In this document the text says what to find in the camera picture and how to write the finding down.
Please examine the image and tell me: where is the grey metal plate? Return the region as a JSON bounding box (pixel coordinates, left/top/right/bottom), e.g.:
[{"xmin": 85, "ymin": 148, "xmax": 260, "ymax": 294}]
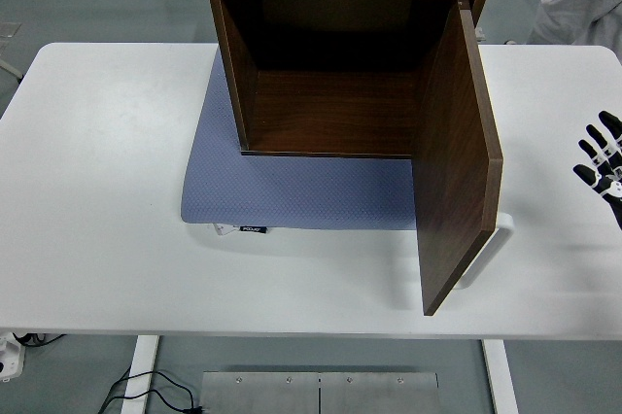
[
  {"xmin": 318, "ymin": 371, "xmax": 440, "ymax": 414},
  {"xmin": 200, "ymin": 371, "xmax": 321, "ymax": 414}
]

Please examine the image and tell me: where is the black power strip cable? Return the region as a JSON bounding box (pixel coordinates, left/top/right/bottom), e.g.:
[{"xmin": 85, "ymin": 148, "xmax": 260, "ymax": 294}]
[{"xmin": 12, "ymin": 332, "xmax": 67, "ymax": 347}]

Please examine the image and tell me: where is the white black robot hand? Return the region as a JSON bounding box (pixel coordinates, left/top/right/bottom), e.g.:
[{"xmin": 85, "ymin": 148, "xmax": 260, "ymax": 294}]
[{"xmin": 572, "ymin": 111, "xmax": 622, "ymax": 230}]

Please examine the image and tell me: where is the white furniture leg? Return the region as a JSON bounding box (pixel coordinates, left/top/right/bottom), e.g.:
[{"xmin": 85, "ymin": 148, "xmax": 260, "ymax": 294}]
[{"xmin": 0, "ymin": 56, "xmax": 24, "ymax": 83}]

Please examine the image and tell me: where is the white power strip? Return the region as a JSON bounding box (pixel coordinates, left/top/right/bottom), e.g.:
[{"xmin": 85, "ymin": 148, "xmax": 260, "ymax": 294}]
[{"xmin": 0, "ymin": 330, "xmax": 24, "ymax": 384}]

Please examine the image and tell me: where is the blue textured mat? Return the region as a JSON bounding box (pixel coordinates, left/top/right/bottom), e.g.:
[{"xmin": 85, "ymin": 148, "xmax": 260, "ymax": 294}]
[{"xmin": 180, "ymin": 52, "xmax": 419, "ymax": 231}]

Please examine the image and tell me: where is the black floor cable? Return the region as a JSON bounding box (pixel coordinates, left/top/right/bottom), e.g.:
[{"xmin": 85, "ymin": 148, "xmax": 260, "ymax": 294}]
[{"xmin": 96, "ymin": 368, "xmax": 205, "ymax": 414}]

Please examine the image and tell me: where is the white door handle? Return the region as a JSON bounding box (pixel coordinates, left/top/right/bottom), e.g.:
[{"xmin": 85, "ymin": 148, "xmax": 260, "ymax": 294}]
[{"xmin": 454, "ymin": 212, "xmax": 515, "ymax": 291}]

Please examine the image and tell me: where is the brown wooden cabinet door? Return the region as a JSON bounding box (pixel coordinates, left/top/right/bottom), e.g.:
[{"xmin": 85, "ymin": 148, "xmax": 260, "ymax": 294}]
[{"xmin": 410, "ymin": 0, "xmax": 504, "ymax": 317}]

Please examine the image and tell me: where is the white table leg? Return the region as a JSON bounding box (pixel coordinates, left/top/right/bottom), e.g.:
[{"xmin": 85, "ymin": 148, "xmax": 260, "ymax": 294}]
[
  {"xmin": 120, "ymin": 334, "xmax": 160, "ymax": 414},
  {"xmin": 481, "ymin": 338, "xmax": 520, "ymax": 414}
]

